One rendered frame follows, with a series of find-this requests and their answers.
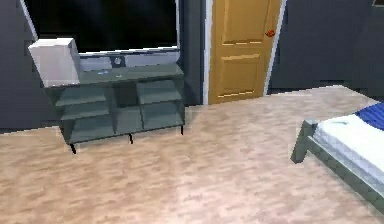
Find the blue blanket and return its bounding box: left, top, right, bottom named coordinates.
left=354, top=101, right=384, bottom=132

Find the grey-green shelf cabinet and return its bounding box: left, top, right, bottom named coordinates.
left=44, top=63, right=186, bottom=156

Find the grey-framed bed with white mattress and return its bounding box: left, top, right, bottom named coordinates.
left=290, top=101, right=384, bottom=214

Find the orange wooden room door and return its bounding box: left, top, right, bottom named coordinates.
left=208, top=0, right=284, bottom=105

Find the white box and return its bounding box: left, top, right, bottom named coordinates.
left=27, top=37, right=81, bottom=89

